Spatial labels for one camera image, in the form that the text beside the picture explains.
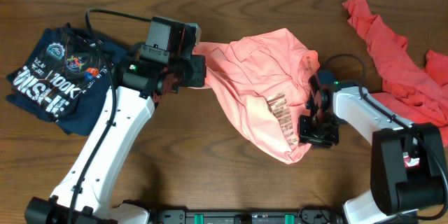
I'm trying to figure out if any salmon pink printed t-shirt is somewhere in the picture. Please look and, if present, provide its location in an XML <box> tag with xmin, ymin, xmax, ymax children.
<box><xmin>193</xmin><ymin>28</ymin><xmax>320</xmax><ymax>164</ymax></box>

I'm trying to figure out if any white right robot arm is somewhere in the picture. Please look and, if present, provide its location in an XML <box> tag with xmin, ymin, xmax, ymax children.
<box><xmin>298</xmin><ymin>71</ymin><xmax>447</xmax><ymax>223</ymax></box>

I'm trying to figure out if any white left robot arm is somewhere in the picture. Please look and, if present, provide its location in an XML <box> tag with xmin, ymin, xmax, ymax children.
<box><xmin>24</xmin><ymin>55</ymin><xmax>206</xmax><ymax>224</ymax></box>

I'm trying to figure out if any red crumpled t-shirt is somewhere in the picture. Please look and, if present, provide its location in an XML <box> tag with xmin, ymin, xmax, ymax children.
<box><xmin>342</xmin><ymin>0</ymin><xmax>447</xmax><ymax>146</ymax></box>

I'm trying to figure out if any folded navy printed t-shirt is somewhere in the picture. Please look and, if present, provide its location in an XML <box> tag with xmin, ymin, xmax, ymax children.
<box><xmin>6</xmin><ymin>24</ymin><xmax>128</xmax><ymax>136</ymax></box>

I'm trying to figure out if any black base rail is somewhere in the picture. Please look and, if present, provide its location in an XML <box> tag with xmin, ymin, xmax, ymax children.
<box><xmin>148</xmin><ymin>208</ymin><xmax>344</xmax><ymax>224</ymax></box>

